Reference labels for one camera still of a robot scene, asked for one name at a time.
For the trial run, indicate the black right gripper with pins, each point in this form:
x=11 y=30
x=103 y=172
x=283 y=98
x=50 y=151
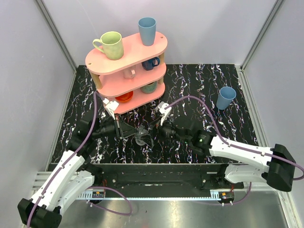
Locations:
x=161 y=128

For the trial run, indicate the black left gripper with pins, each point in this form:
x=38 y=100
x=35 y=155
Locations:
x=118 y=129

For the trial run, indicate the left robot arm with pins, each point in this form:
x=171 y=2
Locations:
x=46 y=207

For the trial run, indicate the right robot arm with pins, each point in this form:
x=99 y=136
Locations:
x=274 y=166

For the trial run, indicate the orange bowl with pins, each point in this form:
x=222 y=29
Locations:
x=125 y=97

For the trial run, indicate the teal speckled cup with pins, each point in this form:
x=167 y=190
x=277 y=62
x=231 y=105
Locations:
x=149 y=88

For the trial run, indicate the pink three-tier shelf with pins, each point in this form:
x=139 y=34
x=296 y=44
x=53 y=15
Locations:
x=141 y=70

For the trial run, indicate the pink mug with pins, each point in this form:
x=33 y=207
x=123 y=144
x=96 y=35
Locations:
x=129 y=73

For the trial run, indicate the blue tumbler on table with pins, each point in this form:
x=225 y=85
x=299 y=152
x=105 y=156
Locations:
x=225 y=97

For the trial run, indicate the dark blue mug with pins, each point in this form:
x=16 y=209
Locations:
x=151 y=63

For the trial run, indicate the green mug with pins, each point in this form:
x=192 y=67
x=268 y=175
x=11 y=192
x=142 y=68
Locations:
x=110 y=44

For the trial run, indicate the blue tumbler on shelf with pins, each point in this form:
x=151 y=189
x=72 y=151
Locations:
x=147 y=30

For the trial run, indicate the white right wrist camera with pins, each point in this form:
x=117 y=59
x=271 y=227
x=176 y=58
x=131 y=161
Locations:
x=164 y=110

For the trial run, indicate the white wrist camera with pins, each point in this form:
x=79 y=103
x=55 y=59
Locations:
x=110 y=107
x=164 y=110

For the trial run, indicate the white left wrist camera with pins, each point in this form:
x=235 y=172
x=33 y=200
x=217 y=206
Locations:
x=110 y=107

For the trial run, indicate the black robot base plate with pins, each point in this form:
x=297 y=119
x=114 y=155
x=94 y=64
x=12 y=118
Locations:
x=201 y=176

